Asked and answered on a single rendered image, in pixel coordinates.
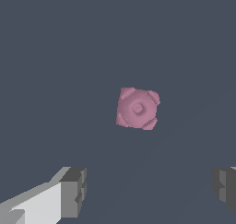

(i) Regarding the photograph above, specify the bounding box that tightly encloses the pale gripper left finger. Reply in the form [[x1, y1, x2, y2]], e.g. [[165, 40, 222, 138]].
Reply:
[[0, 166, 88, 224]]

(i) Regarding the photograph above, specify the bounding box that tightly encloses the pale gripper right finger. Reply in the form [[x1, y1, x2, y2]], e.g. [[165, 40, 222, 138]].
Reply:
[[210, 166, 236, 215]]

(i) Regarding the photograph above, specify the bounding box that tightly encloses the pink knobbed block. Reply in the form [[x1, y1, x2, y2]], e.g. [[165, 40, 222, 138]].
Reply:
[[115, 86, 161, 131]]

